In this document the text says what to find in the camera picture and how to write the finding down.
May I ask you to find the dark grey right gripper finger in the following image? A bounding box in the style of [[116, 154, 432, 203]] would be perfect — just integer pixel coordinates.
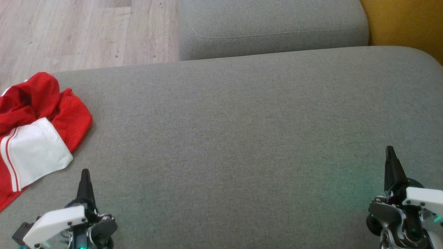
[[383, 146, 409, 194]]

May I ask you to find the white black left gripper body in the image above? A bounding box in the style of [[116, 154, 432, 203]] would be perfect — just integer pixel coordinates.
[[22, 205, 118, 249]]

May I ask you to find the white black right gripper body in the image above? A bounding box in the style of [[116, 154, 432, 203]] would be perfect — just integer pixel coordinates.
[[366, 178, 443, 249]]

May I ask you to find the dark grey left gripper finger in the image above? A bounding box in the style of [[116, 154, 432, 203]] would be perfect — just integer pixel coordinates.
[[74, 169, 99, 213]]

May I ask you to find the red jersey with white sleeves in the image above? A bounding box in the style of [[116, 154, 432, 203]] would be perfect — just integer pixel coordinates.
[[0, 88, 93, 212]]

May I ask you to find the large grey sofa chaise seat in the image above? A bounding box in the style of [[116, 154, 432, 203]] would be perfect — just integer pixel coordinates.
[[0, 46, 443, 249]]

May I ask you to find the grey sofa seat cushion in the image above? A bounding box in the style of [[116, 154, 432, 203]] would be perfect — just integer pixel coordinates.
[[178, 0, 370, 61]]

